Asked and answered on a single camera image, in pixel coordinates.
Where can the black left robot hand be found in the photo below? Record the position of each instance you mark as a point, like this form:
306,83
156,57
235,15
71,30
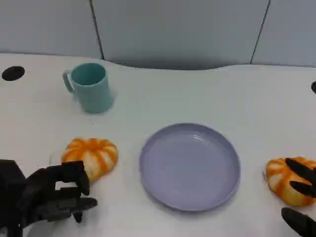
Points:
47,187

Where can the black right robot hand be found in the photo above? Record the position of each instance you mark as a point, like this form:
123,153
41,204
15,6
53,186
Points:
302,170

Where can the orange and white bread roll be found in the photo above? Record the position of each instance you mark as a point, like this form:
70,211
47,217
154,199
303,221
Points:
93,154
279,177

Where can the pale green mug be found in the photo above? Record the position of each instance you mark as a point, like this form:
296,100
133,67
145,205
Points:
95,95

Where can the lilac plate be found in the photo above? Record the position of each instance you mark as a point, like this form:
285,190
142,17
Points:
190,168

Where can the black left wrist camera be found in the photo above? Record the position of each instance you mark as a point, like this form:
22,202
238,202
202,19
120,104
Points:
8,177

